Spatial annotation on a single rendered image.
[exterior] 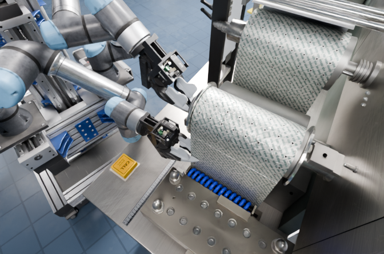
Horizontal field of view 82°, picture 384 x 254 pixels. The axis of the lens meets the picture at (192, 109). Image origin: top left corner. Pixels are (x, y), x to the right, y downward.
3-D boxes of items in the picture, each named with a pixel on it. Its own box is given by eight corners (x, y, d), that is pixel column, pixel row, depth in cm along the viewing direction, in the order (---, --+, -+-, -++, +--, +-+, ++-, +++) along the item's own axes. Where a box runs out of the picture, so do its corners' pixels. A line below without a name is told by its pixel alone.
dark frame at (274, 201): (208, 150, 89) (211, 120, 74) (288, 195, 78) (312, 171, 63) (198, 163, 86) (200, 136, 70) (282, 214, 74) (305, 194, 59)
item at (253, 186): (191, 164, 73) (191, 133, 58) (259, 205, 64) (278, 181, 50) (190, 165, 72) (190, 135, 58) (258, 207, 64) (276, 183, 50)
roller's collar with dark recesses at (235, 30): (234, 33, 71) (237, 14, 66) (251, 39, 69) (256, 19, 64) (224, 43, 67) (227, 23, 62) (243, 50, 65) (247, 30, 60)
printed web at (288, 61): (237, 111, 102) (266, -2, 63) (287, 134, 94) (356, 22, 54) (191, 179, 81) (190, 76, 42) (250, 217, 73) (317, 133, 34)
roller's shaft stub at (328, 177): (299, 153, 52) (306, 143, 49) (330, 169, 50) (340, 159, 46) (293, 168, 50) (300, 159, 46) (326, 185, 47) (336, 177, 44)
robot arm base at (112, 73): (89, 76, 129) (82, 62, 122) (112, 64, 136) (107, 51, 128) (101, 90, 122) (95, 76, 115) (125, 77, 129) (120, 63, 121)
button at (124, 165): (124, 155, 88) (123, 153, 86) (138, 164, 85) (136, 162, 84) (111, 169, 84) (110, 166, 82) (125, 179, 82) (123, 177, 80)
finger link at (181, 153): (194, 161, 60) (167, 144, 63) (194, 170, 65) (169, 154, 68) (200, 152, 62) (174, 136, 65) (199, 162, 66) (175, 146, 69)
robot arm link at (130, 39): (113, 46, 55) (135, 30, 59) (126, 60, 56) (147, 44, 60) (122, 30, 48) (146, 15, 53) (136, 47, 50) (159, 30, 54)
